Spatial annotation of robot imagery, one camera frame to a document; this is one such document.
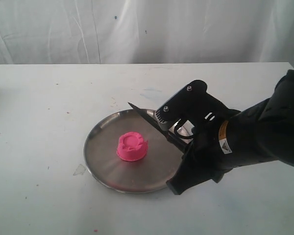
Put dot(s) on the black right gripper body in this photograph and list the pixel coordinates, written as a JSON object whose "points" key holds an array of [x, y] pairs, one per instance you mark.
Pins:
{"points": [[203, 159]]}

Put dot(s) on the black-handled knife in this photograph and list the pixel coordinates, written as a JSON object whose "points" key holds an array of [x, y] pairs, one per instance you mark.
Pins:
{"points": [[170, 137]]}

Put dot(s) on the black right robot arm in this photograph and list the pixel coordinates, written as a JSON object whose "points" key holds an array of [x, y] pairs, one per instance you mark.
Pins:
{"points": [[262, 133]]}

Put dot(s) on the pink clay piece front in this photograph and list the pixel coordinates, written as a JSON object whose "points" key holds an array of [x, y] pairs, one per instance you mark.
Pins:
{"points": [[132, 147]]}

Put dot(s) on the round steel plate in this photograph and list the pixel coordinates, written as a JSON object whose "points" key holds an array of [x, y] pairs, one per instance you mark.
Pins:
{"points": [[146, 175]]}

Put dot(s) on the white backdrop curtain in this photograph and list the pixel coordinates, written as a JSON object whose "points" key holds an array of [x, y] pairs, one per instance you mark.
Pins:
{"points": [[146, 31]]}

